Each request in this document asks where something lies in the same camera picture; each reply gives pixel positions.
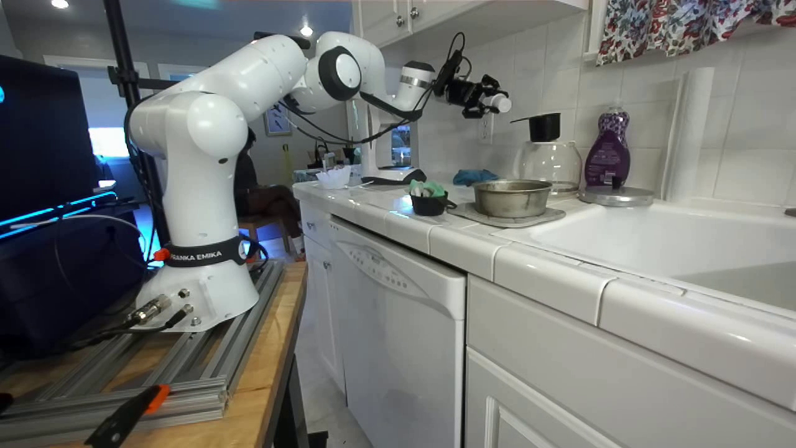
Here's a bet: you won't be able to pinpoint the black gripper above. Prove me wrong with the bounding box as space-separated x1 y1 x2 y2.
445 73 509 122

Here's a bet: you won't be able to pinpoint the white coffee pod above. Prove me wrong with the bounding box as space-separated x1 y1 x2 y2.
483 89 515 117

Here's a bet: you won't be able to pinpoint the black measuring cup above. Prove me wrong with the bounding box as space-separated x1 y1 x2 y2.
509 113 562 144

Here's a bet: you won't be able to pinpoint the blue cloth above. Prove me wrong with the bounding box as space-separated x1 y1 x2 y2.
452 168 498 189

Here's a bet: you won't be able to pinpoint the metal bowl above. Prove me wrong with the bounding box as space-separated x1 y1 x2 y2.
469 178 555 221

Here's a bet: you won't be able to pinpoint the green cloth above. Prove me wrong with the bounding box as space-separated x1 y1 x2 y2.
408 178 449 203

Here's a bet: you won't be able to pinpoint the grey mat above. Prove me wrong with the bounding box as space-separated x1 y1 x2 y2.
445 203 570 231

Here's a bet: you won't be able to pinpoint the purple soap bottle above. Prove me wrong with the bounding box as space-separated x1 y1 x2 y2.
582 107 634 193

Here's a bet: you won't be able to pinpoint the grey metal lid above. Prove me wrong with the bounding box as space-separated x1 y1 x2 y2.
575 184 659 210

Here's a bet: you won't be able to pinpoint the white paper bowl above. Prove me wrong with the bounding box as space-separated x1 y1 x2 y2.
314 164 356 196

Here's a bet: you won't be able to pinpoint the floral curtain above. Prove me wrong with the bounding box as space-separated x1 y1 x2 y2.
593 0 796 67

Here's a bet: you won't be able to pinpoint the seated person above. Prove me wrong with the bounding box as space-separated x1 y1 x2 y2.
234 148 305 259

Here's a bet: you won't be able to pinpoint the narrow white base cabinet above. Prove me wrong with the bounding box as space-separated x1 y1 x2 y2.
296 193 350 404

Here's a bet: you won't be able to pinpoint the white dishwasher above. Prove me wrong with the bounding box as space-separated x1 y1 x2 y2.
326 216 467 448

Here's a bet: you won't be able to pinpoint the white sink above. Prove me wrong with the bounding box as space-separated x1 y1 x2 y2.
526 203 796 315

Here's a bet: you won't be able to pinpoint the white panelled base cabinet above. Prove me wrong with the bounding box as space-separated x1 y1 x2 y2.
463 272 796 448

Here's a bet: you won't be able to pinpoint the wooden table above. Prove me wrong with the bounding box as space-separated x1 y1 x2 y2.
0 259 310 448

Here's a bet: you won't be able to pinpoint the black vertical pole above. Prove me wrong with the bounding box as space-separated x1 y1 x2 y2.
102 0 173 252

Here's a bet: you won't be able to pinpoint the dark computer monitor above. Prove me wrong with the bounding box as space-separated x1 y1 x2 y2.
0 53 103 227

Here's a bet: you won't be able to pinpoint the dark equipment box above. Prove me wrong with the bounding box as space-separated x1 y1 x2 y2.
0 210 151 363

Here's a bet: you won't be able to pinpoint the white wall cabinet chrome knobs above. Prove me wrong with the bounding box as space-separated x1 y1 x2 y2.
350 0 593 50

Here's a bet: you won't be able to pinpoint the glass coffee carafe white handle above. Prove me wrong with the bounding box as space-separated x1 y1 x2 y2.
515 134 582 196

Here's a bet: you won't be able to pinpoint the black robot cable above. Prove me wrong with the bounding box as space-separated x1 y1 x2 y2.
279 31 467 149

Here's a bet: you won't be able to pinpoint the framed wall picture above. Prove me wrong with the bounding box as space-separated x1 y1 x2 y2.
260 104 296 139

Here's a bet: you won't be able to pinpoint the robot base cable plug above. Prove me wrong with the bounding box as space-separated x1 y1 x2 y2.
121 290 197 331

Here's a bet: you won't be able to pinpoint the aluminium profile base frame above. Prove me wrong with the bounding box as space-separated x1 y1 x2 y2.
0 265 285 444

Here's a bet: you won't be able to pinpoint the black clamp orange handle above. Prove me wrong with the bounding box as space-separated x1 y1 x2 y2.
82 382 173 448

